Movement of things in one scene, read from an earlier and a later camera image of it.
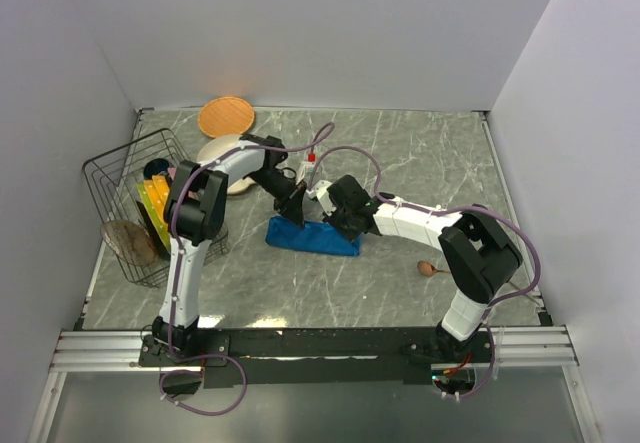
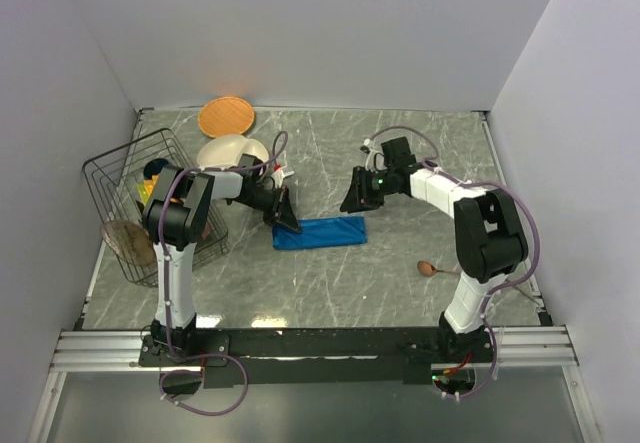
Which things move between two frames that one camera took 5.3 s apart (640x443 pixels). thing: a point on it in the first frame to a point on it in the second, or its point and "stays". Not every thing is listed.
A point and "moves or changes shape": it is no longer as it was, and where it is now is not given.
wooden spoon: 428,269 stays
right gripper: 333,220 to 359,197
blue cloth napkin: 314,237 moves or changes shape
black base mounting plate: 304,357 stays
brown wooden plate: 130,242 stays
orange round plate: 225,116 stays
